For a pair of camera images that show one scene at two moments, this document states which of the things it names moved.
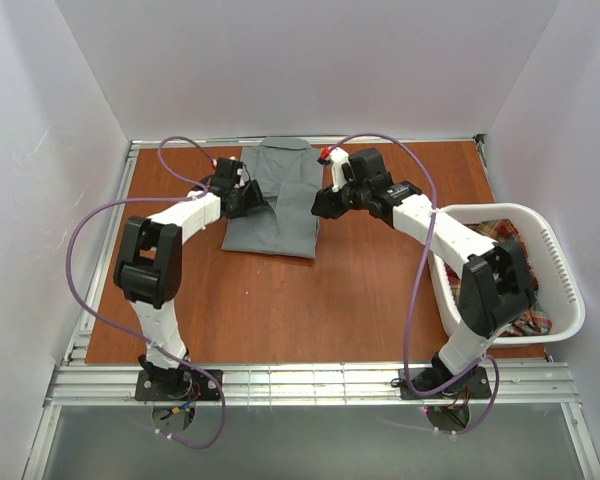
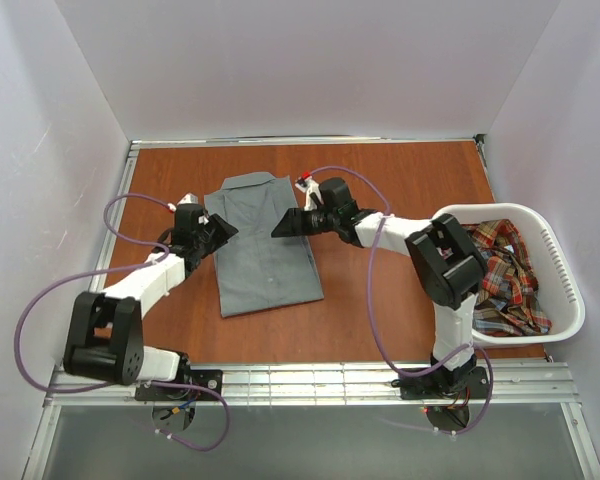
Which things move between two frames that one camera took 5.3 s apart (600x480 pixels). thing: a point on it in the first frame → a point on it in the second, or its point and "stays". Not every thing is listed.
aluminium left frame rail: [86, 322] stays
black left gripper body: [250, 196] → [210, 232]
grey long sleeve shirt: [290, 174] → [257, 271]
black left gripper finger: [252, 197] → [214, 236]
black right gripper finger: [329, 204] → [298, 221]
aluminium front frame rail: [527, 384] stays
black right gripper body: [331, 201] → [305, 221]
